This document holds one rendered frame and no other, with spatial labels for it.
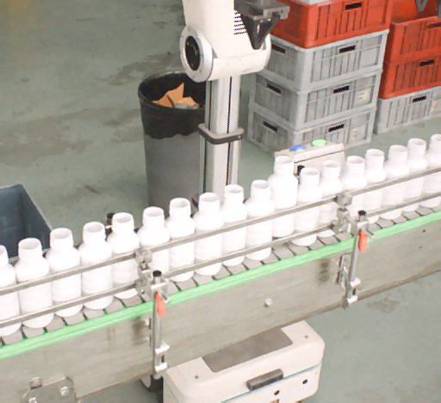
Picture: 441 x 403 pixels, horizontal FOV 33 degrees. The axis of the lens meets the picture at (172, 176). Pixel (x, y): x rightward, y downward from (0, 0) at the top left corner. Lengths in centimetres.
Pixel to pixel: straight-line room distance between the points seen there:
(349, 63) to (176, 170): 123
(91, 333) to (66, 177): 250
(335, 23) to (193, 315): 253
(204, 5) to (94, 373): 98
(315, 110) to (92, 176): 121
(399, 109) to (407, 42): 41
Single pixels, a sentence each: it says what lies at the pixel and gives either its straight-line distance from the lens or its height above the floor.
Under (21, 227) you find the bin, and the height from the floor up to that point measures 82.
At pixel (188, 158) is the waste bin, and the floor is 40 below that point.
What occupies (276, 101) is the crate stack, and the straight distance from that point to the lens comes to 391.
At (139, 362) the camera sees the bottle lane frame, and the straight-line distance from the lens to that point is 147.
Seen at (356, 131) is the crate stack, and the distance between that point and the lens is 418.
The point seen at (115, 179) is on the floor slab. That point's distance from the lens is 378.
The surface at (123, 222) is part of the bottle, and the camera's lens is 134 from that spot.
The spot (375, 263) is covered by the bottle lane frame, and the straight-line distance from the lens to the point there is 169.
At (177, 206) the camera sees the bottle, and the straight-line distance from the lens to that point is 138.
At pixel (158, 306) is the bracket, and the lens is 130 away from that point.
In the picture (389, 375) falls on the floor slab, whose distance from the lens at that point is 279.
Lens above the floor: 188
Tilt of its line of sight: 30 degrees down
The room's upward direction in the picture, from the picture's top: 1 degrees clockwise
